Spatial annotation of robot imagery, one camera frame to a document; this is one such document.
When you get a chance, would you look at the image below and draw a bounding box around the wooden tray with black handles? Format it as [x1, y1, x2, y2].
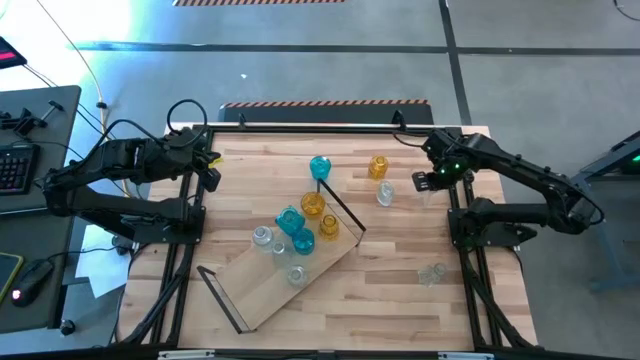
[194, 177, 367, 334]

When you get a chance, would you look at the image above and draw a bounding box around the beige cable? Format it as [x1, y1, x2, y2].
[34, 0, 110, 144]

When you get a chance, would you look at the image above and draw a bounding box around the black computer mouse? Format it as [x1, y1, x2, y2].
[9, 258, 55, 308]

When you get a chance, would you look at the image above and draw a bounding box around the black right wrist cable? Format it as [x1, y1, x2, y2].
[392, 130, 434, 150]

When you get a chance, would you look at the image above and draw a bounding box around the black aluminium table frame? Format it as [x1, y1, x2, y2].
[115, 122, 535, 351]

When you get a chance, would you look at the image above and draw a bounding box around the ribbed clear glass vase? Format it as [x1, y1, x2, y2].
[251, 224, 275, 249]

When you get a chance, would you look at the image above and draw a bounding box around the white paper sheet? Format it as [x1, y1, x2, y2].
[74, 223, 135, 300]

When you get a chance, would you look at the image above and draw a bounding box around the black desk clamp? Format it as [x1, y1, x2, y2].
[0, 99, 65, 137]

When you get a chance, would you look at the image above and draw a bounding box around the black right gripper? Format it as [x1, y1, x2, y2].
[412, 130, 474, 194]

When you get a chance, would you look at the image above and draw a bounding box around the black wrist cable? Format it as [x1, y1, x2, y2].
[79, 98, 209, 166]
[392, 130, 434, 150]

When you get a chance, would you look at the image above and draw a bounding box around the large ribbed amber glass jar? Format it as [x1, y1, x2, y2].
[299, 191, 327, 219]

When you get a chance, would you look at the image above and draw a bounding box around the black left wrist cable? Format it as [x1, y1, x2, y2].
[79, 98, 209, 166]

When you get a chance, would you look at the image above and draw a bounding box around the black hazard-striped floor mat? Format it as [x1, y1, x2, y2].
[218, 98, 435, 126]
[172, 0, 347, 8]

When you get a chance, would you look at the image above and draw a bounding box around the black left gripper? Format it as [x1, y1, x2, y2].
[167, 127, 223, 194]

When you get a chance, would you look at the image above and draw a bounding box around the grey metal side stand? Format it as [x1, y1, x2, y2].
[552, 130, 640, 294]

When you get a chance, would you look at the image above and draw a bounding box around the rounded teal glass vase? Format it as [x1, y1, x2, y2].
[308, 154, 333, 182]

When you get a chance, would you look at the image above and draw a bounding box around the ribbed clear glass jar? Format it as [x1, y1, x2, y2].
[286, 264, 310, 290]

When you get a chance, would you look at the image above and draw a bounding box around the phone with yellow case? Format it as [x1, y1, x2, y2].
[0, 251, 25, 305]

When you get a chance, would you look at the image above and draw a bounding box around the small clear glass vase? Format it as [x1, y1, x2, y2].
[375, 179, 396, 208]

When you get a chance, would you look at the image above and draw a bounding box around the black diagonal strut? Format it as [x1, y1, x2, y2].
[74, 209, 139, 242]

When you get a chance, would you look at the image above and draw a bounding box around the cylindrical amber glass vase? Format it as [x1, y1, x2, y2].
[368, 154, 390, 181]

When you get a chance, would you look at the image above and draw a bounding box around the narrow-neck amber glass vase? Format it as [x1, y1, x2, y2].
[318, 214, 340, 242]

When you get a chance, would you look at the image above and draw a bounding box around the black backlit keyboard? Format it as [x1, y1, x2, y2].
[0, 143, 41, 197]

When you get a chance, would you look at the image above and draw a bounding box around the small teal glass vase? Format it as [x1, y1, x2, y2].
[292, 228, 316, 256]

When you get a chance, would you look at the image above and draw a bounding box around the black device with green light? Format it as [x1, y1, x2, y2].
[617, 130, 640, 176]

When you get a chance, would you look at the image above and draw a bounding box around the labelled clear glass carafe vase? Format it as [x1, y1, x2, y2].
[271, 239, 296, 269]

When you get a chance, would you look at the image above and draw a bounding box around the wide teal glass vase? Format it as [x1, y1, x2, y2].
[274, 205, 307, 238]

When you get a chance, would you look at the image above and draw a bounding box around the dark grey desk panel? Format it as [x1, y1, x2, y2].
[0, 206, 76, 335]
[0, 84, 83, 215]

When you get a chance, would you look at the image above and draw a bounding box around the silver bracket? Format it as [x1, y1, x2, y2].
[158, 349, 216, 360]
[438, 351, 495, 360]

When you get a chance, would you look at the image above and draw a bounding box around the tablet with red screen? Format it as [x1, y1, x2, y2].
[0, 35, 29, 70]

